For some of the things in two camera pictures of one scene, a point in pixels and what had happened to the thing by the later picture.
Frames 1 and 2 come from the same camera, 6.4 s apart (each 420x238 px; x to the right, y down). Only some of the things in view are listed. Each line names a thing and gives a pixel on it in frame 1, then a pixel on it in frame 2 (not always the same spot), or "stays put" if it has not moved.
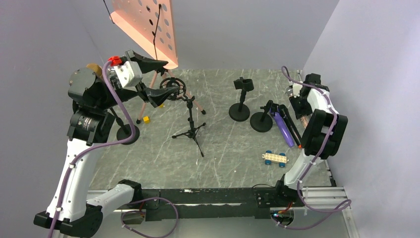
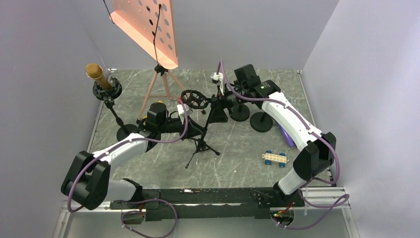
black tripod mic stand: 175,82 → 196,99
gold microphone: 97,69 stays put
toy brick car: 281,158 stays put
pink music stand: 150,24 stays put
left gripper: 155,96 → 193,129
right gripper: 298,111 → 218,114
